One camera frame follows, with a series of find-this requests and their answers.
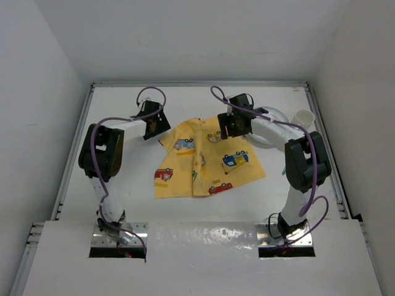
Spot white round plate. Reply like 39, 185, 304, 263
249, 106, 289, 152

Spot yellow car print placemat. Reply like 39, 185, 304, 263
154, 117, 266, 199

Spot white mug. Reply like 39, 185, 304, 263
291, 109, 315, 130

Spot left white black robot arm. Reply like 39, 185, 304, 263
78, 101, 170, 238

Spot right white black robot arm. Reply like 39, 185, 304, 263
217, 93, 331, 239

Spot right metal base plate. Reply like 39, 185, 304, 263
255, 222, 314, 249

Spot metal base plate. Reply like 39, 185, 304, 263
255, 222, 314, 249
91, 223, 148, 248

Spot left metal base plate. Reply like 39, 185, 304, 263
91, 223, 148, 248

